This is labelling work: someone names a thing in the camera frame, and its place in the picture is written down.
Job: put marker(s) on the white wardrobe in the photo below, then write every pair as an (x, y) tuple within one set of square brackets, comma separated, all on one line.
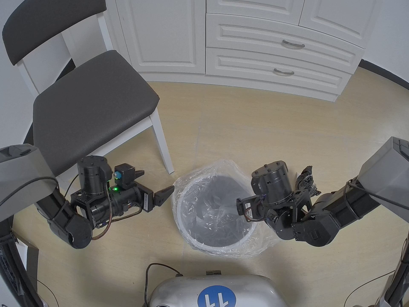
[(255, 27)]

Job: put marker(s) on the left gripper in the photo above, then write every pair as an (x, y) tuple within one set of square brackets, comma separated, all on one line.
[(131, 200)]

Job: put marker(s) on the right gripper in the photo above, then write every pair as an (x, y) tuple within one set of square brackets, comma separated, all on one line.
[(252, 209)]

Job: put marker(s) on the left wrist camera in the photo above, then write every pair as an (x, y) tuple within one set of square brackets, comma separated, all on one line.
[(125, 176)]

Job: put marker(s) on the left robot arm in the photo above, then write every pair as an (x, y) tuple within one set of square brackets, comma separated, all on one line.
[(22, 177)]

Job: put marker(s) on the white trash bin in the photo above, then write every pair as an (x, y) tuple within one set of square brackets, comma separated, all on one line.
[(220, 232)]

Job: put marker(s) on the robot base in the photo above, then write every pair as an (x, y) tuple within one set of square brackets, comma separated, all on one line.
[(249, 291)]

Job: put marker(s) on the white chair grey seat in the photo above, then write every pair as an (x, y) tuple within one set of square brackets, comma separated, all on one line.
[(96, 113)]

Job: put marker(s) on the clear plastic bag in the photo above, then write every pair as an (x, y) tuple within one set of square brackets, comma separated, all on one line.
[(258, 241)]

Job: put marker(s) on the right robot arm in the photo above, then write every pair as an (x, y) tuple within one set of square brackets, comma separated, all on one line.
[(335, 209)]

